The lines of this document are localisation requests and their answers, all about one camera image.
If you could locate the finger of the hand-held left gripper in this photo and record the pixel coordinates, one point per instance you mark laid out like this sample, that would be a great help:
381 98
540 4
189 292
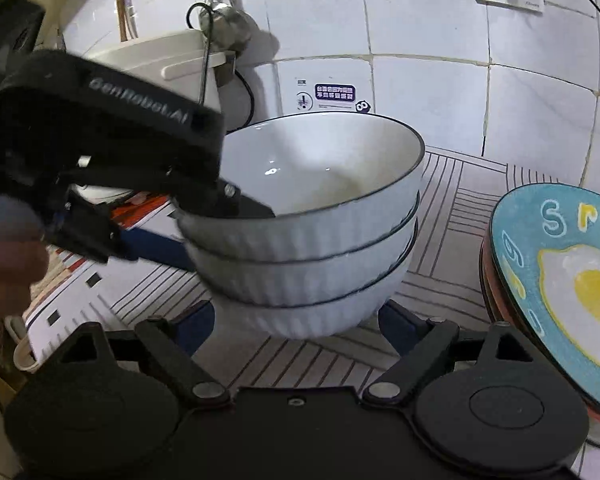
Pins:
145 245
220 200

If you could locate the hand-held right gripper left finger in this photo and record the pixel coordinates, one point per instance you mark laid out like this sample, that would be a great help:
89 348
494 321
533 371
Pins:
200 320

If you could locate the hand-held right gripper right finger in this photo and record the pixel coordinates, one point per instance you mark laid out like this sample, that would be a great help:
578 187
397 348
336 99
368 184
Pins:
395 325

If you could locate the large white ribbed bowl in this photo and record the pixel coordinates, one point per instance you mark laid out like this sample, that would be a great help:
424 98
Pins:
305 320

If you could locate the medium white ribbed bowl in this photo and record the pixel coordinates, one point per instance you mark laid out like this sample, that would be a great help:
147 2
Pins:
305 280

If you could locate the orange plate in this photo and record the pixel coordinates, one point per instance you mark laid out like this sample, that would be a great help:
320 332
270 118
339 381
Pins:
486 280

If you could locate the small white ribbed bowl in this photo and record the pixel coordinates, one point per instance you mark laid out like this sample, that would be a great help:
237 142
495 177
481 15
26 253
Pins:
330 160

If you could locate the blue fried egg plate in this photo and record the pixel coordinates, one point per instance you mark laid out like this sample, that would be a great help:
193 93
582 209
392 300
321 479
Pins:
530 240

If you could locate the person's left hand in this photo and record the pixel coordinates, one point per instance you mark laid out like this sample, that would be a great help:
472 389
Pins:
10 265

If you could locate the red striped cloth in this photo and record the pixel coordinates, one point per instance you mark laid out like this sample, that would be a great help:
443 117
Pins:
145 212

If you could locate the white rice cooker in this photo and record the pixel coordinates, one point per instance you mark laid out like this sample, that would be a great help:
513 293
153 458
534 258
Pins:
180 60

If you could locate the copper pipe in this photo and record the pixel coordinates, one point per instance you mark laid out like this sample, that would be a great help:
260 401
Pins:
129 10

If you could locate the striped table mat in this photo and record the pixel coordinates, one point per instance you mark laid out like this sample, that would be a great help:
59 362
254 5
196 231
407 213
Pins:
455 220

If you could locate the metal ladle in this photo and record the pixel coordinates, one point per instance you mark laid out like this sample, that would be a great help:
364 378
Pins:
230 25

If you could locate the wall sticker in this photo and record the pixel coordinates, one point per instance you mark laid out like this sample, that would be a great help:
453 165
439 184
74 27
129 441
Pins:
330 95

